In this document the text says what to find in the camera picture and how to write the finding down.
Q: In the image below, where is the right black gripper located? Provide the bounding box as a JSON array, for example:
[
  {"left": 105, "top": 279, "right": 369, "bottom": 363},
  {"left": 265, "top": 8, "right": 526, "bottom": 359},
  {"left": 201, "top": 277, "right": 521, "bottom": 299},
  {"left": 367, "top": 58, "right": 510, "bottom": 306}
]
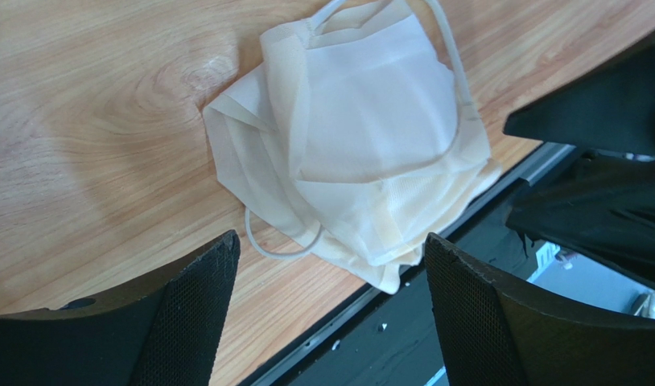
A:
[{"left": 503, "top": 30, "right": 655, "bottom": 289}]

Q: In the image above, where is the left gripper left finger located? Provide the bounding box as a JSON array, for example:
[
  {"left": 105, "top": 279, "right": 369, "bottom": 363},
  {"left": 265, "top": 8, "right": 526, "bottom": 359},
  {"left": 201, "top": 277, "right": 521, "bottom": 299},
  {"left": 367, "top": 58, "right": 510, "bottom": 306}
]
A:
[{"left": 0, "top": 230, "right": 241, "bottom": 385}]

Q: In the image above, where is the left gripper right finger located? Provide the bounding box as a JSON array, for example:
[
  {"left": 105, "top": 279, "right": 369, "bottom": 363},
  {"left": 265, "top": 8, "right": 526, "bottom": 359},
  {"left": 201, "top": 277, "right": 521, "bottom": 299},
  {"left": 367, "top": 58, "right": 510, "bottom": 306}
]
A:
[{"left": 423, "top": 233, "right": 655, "bottom": 385}]

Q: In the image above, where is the beige bra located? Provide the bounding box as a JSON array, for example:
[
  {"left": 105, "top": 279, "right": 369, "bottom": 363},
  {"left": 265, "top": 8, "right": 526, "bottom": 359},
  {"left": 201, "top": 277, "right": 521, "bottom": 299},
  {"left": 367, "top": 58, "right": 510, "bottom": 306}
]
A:
[{"left": 203, "top": 1, "right": 502, "bottom": 294}]

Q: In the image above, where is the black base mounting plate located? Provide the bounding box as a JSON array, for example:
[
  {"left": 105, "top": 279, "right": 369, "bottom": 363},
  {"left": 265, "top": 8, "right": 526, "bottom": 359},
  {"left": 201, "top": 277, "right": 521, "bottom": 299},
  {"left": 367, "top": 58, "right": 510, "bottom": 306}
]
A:
[{"left": 276, "top": 179, "right": 538, "bottom": 385}]

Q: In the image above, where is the aluminium frame rail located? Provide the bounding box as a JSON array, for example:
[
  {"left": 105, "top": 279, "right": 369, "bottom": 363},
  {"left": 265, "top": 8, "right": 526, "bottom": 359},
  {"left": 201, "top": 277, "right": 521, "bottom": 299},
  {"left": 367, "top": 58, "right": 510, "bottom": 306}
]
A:
[{"left": 241, "top": 142, "right": 575, "bottom": 386}]

